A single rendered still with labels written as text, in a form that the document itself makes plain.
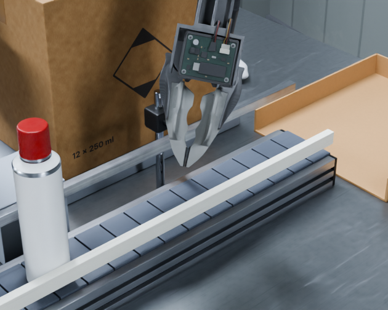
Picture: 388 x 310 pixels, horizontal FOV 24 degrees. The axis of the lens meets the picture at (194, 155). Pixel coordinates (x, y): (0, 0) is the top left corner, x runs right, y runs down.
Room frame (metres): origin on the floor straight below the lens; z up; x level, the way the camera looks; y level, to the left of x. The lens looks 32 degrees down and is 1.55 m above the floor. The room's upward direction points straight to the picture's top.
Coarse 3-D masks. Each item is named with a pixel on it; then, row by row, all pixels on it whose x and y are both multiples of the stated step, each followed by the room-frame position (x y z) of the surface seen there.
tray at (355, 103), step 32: (352, 64) 1.37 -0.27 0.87; (384, 64) 1.39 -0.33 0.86; (288, 96) 1.26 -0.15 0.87; (320, 96) 1.31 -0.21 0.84; (352, 96) 1.32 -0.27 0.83; (384, 96) 1.32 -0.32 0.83; (256, 128) 1.21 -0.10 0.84; (288, 128) 1.21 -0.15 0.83; (320, 128) 1.21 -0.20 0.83; (352, 128) 1.21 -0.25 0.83; (384, 128) 1.21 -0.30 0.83; (352, 160) 1.12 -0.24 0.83; (384, 160) 1.12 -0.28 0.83; (384, 192) 1.04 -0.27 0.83
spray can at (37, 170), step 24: (24, 120) 0.81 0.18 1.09; (24, 144) 0.78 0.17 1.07; (48, 144) 0.79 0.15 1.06; (24, 168) 0.78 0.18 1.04; (48, 168) 0.78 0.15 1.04; (24, 192) 0.77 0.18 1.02; (48, 192) 0.78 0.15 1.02; (24, 216) 0.78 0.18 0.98; (48, 216) 0.77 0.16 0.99; (24, 240) 0.78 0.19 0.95; (48, 240) 0.77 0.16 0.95; (48, 264) 0.77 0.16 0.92
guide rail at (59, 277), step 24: (312, 144) 1.04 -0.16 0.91; (264, 168) 0.98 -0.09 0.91; (216, 192) 0.92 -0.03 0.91; (240, 192) 0.95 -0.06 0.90; (168, 216) 0.87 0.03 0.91; (192, 216) 0.89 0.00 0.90; (120, 240) 0.82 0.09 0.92; (144, 240) 0.84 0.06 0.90; (72, 264) 0.78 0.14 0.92; (96, 264) 0.79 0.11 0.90; (24, 288) 0.74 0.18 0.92; (48, 288) 0.75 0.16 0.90
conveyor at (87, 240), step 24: (264, 144) 1.09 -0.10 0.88; (288, 144) 1.09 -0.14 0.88; (216, 168) 1.03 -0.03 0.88; (240, 168) 1.03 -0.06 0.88; (288, 168) 1.03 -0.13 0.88; (168, 192) 0.97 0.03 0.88; (192, 192) 0.97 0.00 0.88; (120, 216) 0.92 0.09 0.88; (144, 216) 0.92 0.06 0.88; (72, 240) 0.87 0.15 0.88; (96, 240) 0.87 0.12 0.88; (168, 240) 0.87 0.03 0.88; (24, 264) 0.82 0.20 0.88; (120, 264) 0.82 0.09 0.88; (0, 288) 0.78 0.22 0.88; (72, 288) 0.78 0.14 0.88
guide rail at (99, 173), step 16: (256, 96) 1.08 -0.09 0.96; (272, 96) 1.09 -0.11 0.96; (240, 112) 1.05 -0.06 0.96; (192, 128) 1.00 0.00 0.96; (160, 144) 0.96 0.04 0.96; (112, 160) 0.92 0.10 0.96; (128, 160) 0.92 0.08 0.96; (144, 160) 0.94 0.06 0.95; (80, 176) 0.89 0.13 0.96; (96, 176) 0.89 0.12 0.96; (64, 192) 0.86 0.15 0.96; (16, 208) 0.82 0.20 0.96; (0, 224) 0.80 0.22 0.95
